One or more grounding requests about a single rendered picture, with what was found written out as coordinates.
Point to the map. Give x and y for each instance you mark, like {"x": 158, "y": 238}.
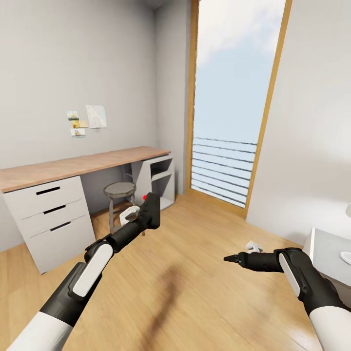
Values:
{"x": 82, "y": 123}
{"x": 96, "y": 116}

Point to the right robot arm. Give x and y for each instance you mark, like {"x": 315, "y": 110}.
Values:
{"x": 330, "y": 317}

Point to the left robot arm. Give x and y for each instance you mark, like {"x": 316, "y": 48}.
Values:
{"x": 51, "y": 327}

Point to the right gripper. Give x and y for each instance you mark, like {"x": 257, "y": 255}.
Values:
{"x": 251, "y": 261}

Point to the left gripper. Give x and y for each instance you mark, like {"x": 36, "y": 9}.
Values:
{"x": 134, "y": 228}

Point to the digital camera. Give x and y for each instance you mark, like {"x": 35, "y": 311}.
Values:
{"x": 151, "y": 206}

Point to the desk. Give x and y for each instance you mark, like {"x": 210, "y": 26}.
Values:
{"x": 47, "y": 199}

